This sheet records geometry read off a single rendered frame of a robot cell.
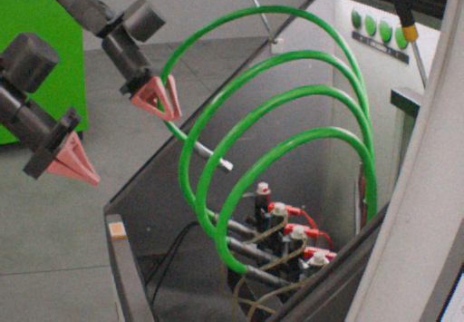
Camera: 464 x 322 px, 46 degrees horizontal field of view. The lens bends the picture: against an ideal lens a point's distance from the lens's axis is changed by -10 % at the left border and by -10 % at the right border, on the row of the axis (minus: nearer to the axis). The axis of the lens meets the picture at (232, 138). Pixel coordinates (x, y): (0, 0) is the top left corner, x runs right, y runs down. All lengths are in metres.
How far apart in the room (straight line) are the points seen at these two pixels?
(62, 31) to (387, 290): 3.71
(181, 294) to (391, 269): 0.67
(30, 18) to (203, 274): 3.09
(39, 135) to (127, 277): 0.42
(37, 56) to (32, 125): 0.10
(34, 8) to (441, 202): 3.74
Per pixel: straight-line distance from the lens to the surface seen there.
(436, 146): 0.65
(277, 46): 1.31
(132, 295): 1.08
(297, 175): 1.43
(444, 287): 0.62
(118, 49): 1.11
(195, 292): 1.28
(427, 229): 0.65
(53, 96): 4.32
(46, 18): 4.19
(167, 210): 1.37
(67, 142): 0.81
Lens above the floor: 1.58
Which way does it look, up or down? 21 degrees down
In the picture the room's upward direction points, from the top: straight up
